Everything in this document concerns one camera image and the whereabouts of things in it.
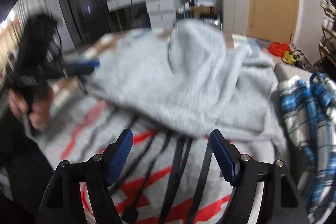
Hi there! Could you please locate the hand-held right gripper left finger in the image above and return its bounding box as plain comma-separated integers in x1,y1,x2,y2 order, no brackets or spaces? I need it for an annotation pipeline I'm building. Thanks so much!
35,128,133,224

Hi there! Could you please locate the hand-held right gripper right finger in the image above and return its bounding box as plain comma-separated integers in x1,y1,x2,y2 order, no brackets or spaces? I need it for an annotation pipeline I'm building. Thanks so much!
209,129,308,224

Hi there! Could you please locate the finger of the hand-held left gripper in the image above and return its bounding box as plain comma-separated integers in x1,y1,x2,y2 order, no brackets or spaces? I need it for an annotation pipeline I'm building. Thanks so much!
63,59,102,76

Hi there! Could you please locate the grey printed hoodie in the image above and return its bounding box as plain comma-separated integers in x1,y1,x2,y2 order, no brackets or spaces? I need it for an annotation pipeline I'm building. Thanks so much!
39,21,289,224

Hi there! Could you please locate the person's left hand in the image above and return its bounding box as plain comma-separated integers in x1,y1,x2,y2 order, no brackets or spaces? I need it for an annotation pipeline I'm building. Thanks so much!
8,87,53,132

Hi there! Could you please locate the beige curtain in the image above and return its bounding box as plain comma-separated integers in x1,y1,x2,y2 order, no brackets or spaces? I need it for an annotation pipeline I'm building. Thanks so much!
0,11,22,70

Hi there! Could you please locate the checkered blanket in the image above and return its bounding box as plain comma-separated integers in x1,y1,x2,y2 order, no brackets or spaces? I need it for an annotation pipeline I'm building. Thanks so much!
49,29,275,119

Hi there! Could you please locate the dark glass cabinet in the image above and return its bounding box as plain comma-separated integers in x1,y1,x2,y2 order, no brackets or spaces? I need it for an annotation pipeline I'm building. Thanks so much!
54,0,90,46

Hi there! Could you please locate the blue plaid shirt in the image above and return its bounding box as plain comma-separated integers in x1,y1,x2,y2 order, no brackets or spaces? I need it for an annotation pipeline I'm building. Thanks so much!
278,73,336,217

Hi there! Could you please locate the white drawer desk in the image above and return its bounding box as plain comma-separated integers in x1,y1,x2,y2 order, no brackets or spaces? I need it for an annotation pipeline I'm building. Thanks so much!
105,0,176,29

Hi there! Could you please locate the person's dark clothing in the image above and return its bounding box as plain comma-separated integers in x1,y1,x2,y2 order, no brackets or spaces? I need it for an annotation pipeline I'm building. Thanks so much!
0,109,54,224

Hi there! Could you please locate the grey box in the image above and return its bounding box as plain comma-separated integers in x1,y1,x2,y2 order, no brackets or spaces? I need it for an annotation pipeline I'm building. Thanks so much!
274,64,313,81

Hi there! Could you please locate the yellow shoes pair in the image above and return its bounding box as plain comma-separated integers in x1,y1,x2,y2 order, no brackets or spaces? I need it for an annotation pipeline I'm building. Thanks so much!
282,51,296,63

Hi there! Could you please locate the orange plastic bag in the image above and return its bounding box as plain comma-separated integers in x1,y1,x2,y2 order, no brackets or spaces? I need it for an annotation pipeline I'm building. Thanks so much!
269,42,289,56

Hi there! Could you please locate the white suitcase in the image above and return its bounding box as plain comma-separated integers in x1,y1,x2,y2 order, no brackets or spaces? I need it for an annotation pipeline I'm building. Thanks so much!
222,0,250,34

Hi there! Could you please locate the wooden shoe rack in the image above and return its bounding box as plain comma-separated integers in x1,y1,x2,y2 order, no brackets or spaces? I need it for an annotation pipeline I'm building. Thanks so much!
319,6,336,67

